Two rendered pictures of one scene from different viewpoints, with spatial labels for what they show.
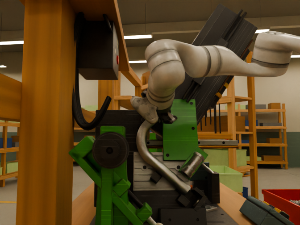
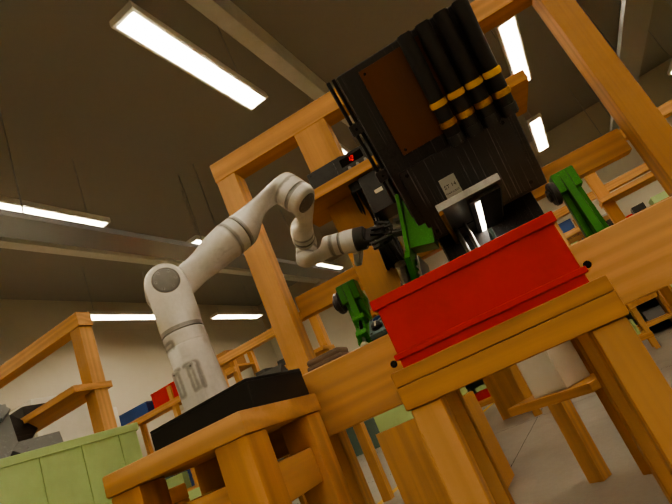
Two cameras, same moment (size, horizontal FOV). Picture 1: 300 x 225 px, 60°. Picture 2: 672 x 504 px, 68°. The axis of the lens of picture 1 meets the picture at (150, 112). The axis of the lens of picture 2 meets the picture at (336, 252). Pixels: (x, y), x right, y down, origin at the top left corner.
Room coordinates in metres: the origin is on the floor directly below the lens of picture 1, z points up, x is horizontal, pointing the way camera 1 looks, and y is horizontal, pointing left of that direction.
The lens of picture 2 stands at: (1.01, -1.48, 0.76)
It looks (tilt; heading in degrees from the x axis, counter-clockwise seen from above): 18 degrees up; 105
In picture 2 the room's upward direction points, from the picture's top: 24 degrees counter-clockwise
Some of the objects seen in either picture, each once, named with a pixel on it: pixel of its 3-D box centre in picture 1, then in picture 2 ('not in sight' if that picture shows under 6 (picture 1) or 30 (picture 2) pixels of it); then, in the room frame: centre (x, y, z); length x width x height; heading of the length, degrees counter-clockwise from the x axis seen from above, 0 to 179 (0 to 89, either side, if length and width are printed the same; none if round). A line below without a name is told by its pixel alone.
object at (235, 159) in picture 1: (185, 131); not in sight; (4.35, -0.59, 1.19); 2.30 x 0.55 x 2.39; 34
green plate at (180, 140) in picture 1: (178, 129); (417, 228); (0.90, -0.10, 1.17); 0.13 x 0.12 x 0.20; 1
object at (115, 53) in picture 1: (98, 52); (390, 189); (0.85, 0.17, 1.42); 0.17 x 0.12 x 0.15; 1
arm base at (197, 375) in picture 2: not in sight; (197, 369); (0.38, -0.57, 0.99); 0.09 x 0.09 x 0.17; 86
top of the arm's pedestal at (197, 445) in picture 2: not in sight; (222, 440); (0.39, -0.56, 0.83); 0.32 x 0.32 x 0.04; 89
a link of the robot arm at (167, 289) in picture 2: not in sight; (172, 303); (0.38, -0.57, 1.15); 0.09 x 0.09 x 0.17; 41
